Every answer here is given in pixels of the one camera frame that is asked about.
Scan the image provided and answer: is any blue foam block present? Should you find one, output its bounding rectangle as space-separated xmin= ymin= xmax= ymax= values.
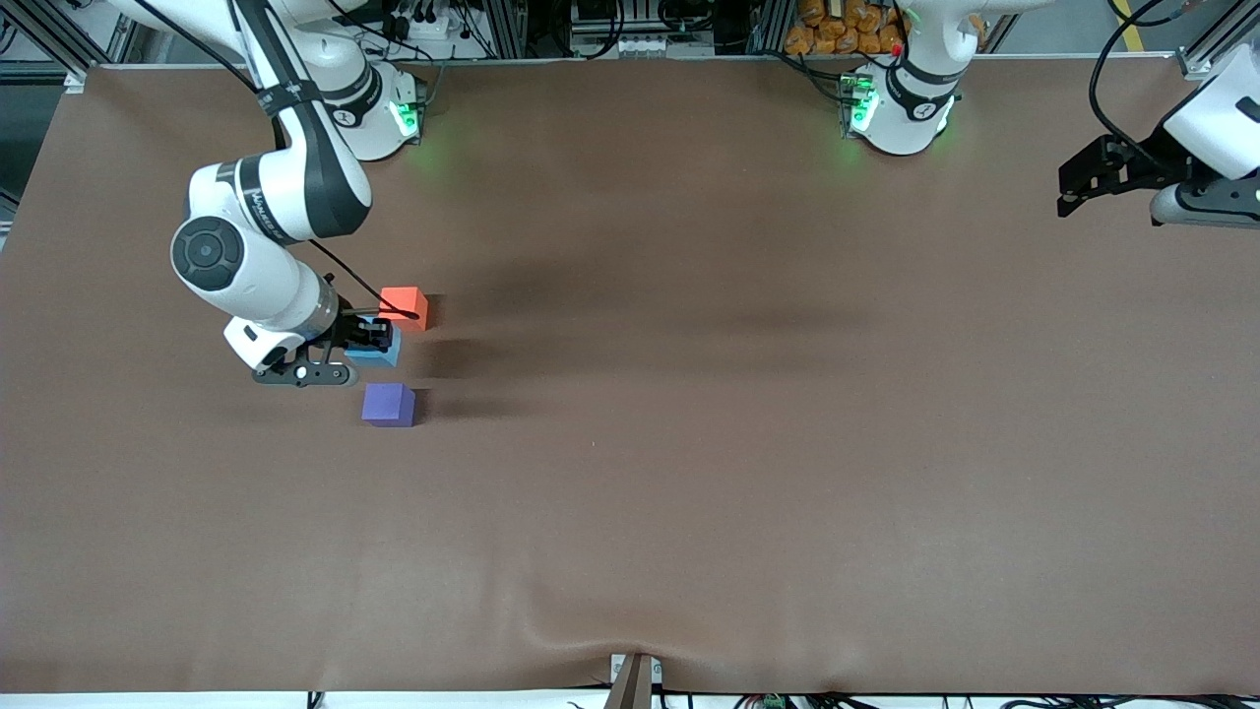
xmin=344 ymin=325 xmax=403 ymax=369

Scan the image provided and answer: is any orange foam block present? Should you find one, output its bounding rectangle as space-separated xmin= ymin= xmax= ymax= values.
xmin=378 ymin=287 xmax=430 ymax=333

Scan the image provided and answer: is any purple foam block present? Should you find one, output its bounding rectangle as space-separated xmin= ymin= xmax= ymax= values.
xmin=361 ymin=382 xmax=417 ymax=428

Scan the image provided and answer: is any orange snack bags pile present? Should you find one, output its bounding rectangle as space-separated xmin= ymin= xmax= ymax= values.
xmin=785 ymin=0 xmax=909 ymax=57

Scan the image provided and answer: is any power strip with black plugs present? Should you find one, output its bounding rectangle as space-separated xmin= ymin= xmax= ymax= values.
xmin=382 ymin=0 xmax=466 ymax=42

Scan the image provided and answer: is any brown table cover mat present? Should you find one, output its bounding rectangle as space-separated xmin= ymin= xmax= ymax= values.
xmin=0 ymin=54 xmax=1260 ymax=696

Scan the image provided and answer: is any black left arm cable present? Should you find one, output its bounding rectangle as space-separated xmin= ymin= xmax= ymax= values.
xmin=1087 ymin=0 xmax=1187 ymax=151

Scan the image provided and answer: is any aluminium frame profile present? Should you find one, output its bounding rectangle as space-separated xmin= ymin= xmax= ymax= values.
xmin=1176 ymin=0 xmax=1260 ymax=80
xmin=10 ymin=0 xmax=95 ymax=90

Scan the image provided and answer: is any aluminium frame post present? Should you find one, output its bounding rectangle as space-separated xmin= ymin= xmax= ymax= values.
xmin=492 ymin=0 xmax=529 ymax=60
xmin=752 ymin=0 xmax=790 ymax=55

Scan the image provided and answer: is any brown wooden post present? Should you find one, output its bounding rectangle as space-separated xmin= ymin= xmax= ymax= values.
xmin=604 ymin=652 xmax=657 ymax=709

